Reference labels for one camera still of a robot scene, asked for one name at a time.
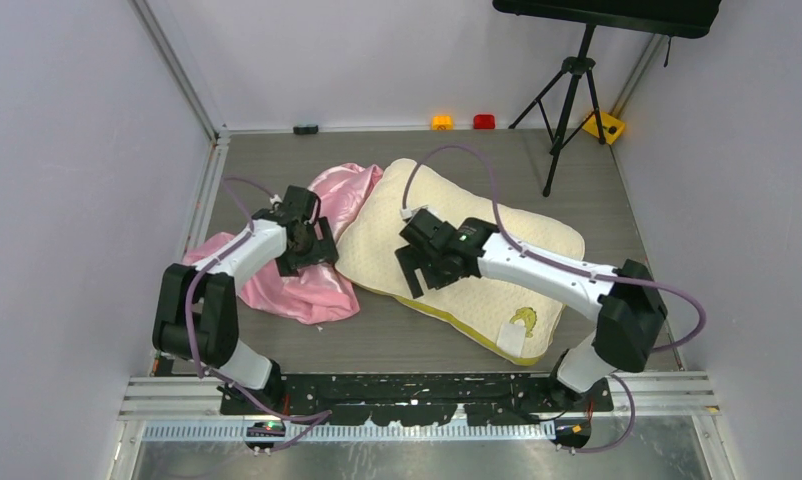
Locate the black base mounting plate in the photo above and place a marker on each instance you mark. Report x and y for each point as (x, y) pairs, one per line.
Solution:
(412, 400)

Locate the black panel on tripod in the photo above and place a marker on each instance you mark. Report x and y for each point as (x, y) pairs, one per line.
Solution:
(690, 19)

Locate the red block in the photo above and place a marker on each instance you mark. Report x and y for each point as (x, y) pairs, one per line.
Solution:
(484, 121)

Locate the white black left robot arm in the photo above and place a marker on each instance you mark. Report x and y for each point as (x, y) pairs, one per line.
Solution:
(196, 317)

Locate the pink floral pillowcase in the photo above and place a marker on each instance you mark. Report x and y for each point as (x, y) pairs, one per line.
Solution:
(318, 293)

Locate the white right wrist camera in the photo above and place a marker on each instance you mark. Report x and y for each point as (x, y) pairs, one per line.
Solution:
(408, 213)

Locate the white pillow with yellow trim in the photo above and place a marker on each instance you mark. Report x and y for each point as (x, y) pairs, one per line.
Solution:
(512, 322)

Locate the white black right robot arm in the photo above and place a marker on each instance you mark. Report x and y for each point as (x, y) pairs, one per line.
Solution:
(623, 302)

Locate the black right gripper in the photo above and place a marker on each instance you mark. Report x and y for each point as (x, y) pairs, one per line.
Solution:
(412, 258)

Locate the small black wall device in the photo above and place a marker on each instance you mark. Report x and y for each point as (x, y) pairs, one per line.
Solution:
(305, 129)

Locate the yellow corner bracket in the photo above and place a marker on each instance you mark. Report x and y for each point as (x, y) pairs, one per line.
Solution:
(604, 126)

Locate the orange block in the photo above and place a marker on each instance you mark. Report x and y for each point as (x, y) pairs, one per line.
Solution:
(442, 123)

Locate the black tripod stand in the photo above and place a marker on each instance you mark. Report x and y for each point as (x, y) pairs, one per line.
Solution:
(576, 69)

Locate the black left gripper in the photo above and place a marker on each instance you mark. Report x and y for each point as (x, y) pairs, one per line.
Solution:
(322, 250)

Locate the aluminium frame rail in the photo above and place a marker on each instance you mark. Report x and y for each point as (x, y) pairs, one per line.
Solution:
(181, 409)

